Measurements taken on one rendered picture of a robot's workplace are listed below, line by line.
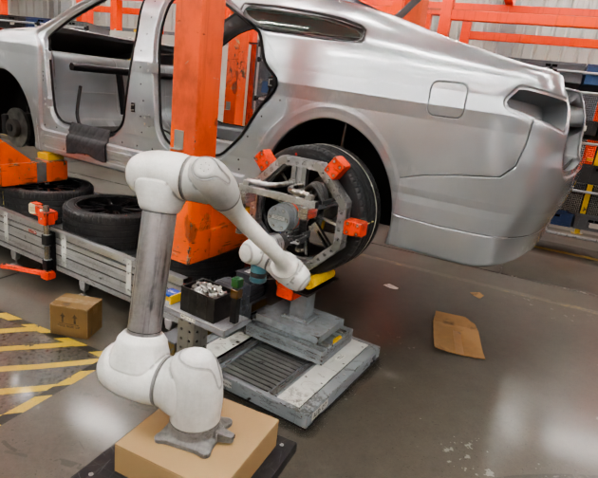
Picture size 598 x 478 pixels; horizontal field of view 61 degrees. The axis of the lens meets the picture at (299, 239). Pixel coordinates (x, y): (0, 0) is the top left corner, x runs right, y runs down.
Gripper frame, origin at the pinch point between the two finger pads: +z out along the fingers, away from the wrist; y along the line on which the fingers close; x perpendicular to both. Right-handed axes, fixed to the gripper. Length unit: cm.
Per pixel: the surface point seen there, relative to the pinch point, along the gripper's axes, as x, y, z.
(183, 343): -55, -35, -33
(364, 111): 54, 1, 46
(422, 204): 15, 38, 46
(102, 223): -37, -159, 20
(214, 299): -26.4, -18.1, -35.2
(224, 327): -38, -12, -34
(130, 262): -45, -110, 2
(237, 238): -24, -60, 34
